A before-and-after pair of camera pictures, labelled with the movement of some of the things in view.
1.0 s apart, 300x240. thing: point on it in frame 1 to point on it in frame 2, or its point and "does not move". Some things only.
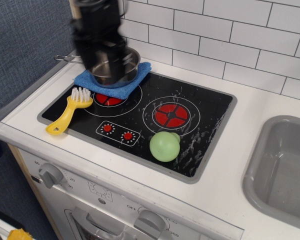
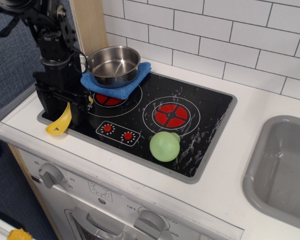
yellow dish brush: (80, 97) does not move
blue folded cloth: (83, 80) does not move
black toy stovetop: (197, 114) does not move
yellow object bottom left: (19, 234) does not move
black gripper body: (98, 30) to (62, 79)
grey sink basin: (276, 170) does not move
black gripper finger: (116, 56) to (79, 113)
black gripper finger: (88, 48) to (51, 101)
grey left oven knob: (50, 174) does not move
